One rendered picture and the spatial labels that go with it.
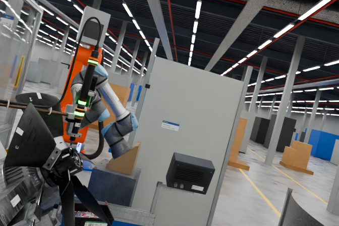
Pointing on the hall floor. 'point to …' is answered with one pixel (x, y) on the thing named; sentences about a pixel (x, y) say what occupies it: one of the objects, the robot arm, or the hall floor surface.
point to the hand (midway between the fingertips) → (83, 92)
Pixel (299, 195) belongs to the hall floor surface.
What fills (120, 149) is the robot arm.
